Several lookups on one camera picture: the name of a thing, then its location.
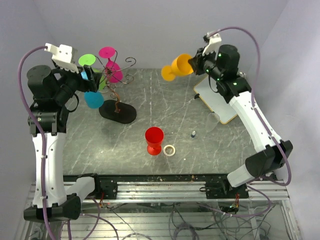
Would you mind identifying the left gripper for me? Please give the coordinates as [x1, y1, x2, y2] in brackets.
[52, 56, 104, 104]

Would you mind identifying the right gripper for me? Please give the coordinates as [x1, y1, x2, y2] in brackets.
[188, 45, 224, 82]

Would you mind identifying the orange plastic wine glass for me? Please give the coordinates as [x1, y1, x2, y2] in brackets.
[161, 53, 194, 82]

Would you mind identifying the green plastic wine glass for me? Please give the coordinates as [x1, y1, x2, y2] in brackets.
[78, 53, 107, 93]

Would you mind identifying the pink plastic wine glass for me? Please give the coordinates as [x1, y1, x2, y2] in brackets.
[98, 46, 123, 84]

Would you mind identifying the blue plastic wine glass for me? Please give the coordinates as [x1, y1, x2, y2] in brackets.
[81, 71, 105, 109]

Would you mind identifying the red plastic wine glass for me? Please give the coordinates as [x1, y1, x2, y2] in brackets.
[145, 126, 164, 156]

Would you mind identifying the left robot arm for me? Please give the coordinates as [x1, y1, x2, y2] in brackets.
[23, 65, 102, 223]

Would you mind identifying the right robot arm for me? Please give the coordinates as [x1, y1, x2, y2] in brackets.
[188, 44, 293, 198]

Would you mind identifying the white board yellow rim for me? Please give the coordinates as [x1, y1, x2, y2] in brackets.
[193, 77, 237, 125]

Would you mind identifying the white tape roll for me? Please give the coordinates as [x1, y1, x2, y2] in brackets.
[163, 144, 176, 157]

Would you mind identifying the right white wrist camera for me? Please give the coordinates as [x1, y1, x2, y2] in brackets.
[202, 31, 222, 56]

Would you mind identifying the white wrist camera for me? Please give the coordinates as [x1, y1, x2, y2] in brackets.
[202, 31, 222, 56]
[45, 43, 79, 74]

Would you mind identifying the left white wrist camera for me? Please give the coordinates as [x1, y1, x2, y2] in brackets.
[45, 43, 79, 74]

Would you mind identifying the copper wire glass rack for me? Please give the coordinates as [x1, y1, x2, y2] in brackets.
[98, 56, 137, 125]

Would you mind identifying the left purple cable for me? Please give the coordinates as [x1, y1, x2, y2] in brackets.
[19, 45, 120, 240]

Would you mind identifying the purple cable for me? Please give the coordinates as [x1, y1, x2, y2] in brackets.
[19, 45, 120, 240]
[197, 26, 293, 218]

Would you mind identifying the aluminium mounting rail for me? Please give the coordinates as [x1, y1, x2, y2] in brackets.
[27, 174, 291, 203]

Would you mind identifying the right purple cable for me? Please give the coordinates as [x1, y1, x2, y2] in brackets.
[197, 26, 293, 218]

